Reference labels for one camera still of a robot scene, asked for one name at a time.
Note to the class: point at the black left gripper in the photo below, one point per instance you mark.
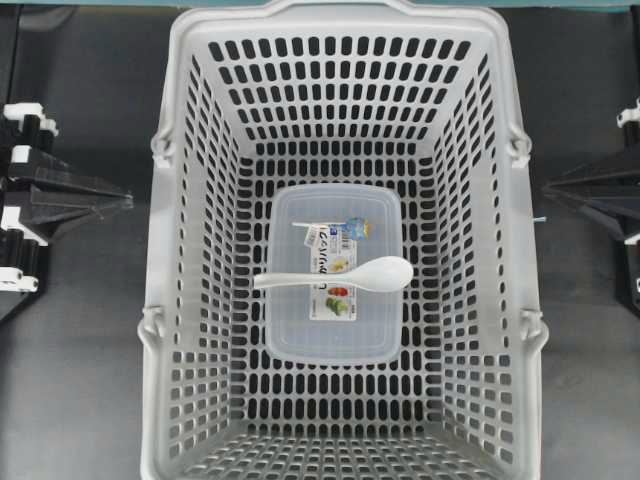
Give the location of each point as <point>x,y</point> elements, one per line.
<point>30,216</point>

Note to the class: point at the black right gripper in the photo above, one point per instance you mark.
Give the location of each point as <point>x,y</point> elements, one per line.
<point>607,192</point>

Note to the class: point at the white chinese soup spoon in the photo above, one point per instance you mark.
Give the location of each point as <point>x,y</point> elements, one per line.
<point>381,275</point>

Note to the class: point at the grey plastic shopping basket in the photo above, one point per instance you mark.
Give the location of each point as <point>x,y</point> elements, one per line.
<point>421,100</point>

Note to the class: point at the clear plastic food container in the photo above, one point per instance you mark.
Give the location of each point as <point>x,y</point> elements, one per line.
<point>332,229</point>

